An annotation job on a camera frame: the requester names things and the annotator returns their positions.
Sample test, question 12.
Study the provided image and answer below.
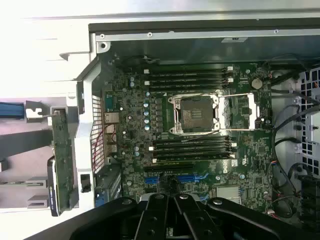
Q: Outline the hard disk in blue carrier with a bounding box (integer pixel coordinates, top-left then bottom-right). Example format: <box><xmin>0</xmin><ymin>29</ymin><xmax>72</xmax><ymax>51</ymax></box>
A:
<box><xmin>0</xmin><ymin>101</ymin><xmax>24</xmax><ymax>118</ymax></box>

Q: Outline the metal socket cover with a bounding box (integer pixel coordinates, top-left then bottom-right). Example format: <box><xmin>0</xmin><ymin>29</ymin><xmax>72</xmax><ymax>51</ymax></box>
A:
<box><xmin>216</xmin><ymin>92</ymin><xmax>261</xmax><ymax>131</ymax></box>

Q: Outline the coin cell battery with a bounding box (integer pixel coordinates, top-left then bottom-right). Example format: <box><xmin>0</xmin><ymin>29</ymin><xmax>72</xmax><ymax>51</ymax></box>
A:
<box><xmin>250</xmin><ymin>78</ymin><xmax>264</xmax><ymax>91</ymax></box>

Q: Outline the CPU socket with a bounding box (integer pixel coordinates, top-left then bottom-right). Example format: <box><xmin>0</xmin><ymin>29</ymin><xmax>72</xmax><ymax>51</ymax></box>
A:
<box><xmin>168</xmin><ymin>93</ymin><xmax>221</xmax><ymax>136</ymax></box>

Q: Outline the installed RAM stick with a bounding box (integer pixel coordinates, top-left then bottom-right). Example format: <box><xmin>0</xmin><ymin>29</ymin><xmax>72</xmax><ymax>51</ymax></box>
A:
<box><xmin>152</xmin><ymin>138</ymin><xmax>237</xmax><ymax>146</ymax></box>

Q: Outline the open dark PC case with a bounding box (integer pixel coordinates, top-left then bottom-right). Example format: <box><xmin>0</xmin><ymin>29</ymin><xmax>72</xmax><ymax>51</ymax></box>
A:
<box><xmin>74</xmin><ymin>9</ymin><xmax>320</xmax><ymax>226</ymax></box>

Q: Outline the blue expansion slot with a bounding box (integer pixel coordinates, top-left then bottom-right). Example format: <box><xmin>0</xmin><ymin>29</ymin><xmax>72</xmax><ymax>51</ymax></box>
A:
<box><xmin>145</xmin><ymin>174</ymin><xmax>202</xmax><ymax>185</ymax></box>

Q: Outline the green motherboard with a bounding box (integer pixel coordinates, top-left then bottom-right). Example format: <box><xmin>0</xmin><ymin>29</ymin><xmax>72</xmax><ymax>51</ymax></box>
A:
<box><xmin>101</xmin><ymin>62</ymin><xmax>275</xmax><ymax>213</ymax></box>

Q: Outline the black fan shroud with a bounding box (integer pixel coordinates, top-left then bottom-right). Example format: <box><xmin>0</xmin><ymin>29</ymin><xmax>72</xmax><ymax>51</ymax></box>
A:
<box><xmin>297</xmin><ymin>174</ymin><xmax>320</xmax><ymax>223</ymax></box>

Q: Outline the grey parts rack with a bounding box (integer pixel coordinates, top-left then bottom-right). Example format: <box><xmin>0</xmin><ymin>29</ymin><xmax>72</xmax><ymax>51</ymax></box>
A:
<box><xmin>0</xmin><ymin>97</ymin><xmax>81</xmax><ymax>213</ymax></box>

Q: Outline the silver chipset heatsink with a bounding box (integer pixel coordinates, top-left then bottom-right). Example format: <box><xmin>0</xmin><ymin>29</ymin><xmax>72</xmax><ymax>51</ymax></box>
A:
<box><xmin>216</xmin><ymin>186</ymin><xmax>241</xmax><ymax>204</ymax></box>

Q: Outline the white latch RAM slot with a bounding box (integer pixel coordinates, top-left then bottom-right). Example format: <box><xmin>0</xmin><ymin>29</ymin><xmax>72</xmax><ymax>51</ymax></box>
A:
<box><xmin>152</xmin><ymin>154</ymin><xmax>237</xmax><ymax>162</ymax></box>
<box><xmin>149</xmin><ymin>144</ymin><xmax>237</xmax><ymax>151</ymax></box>
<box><xmin>143</xmin><ymin>66</ymin><xmax>233</xmax><ymax>74</ymax></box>
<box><xmin>144</xmin><ymin>78</ymin><xmax>234</xmax><ymax>86</ymax></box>

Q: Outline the black expansion slot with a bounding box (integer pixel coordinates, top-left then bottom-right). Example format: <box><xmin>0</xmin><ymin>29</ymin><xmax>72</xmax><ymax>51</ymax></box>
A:
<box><xmin>143</xmin><ymin>163</ymin><xmax>195</xmax><ymax>174</ymax></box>

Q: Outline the black latch RAM slot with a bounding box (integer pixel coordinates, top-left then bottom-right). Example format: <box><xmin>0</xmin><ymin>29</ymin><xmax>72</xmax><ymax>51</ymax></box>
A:
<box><xmin>147</xmin><ymin>72</ymin><xmax>230</xmax><ymax>79</ymax></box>
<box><xmin>147</xmin><ymin>84</ymin><xmax>230</xmax><ymax>92</ymax></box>
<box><xmin>152</xmin><ymin>149</ymin><xmax>237</xmax><ymax>156</ymax></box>

